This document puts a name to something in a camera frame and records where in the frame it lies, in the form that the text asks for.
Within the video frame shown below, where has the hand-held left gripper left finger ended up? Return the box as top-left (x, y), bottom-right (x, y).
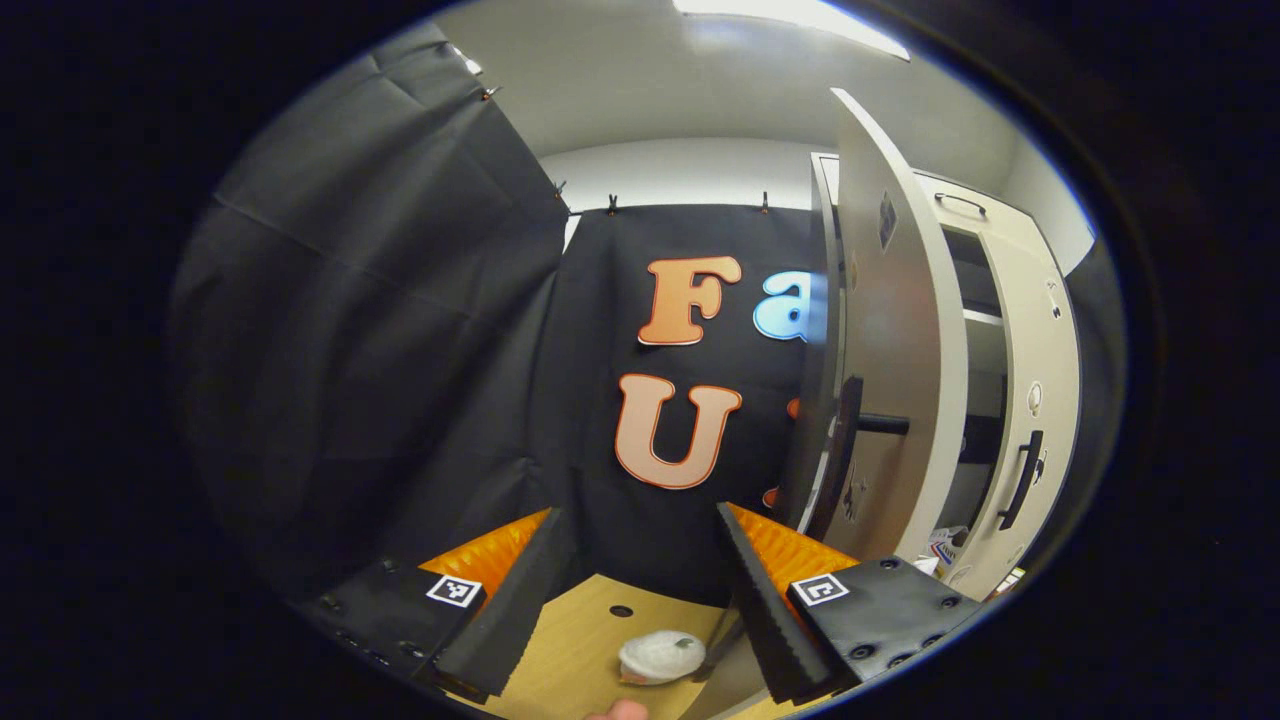
top-left (290, 508), bottom-right (568, 701)

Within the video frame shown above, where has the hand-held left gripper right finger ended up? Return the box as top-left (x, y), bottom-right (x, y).
top-left (715, 502), bottom-right (986, 706)

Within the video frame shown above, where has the white canvas shoe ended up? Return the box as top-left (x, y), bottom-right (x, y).
top-left (928, 527), bottom-right (969, 579)

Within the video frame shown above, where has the white cabinet door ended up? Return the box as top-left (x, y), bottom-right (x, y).
top-left (780, 88), bottom-right (969, 563)
top-left (945, 225), bottom-right (1083, 601)

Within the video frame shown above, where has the white shoe cabinet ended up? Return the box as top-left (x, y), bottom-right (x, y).
top-left (810, 150), bottom-right (1086, 601)

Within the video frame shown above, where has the white round object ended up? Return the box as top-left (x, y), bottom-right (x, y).
top-left (618, 630), bottom-right (707, 687)

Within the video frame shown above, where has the black backdrop cloth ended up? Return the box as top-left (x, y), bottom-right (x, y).
top-left (170, 20), bottom-right (1126, 613)

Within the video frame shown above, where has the ceiling light panel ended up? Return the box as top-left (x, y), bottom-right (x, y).
top-left (675, 0), bottom-right (911, 61)

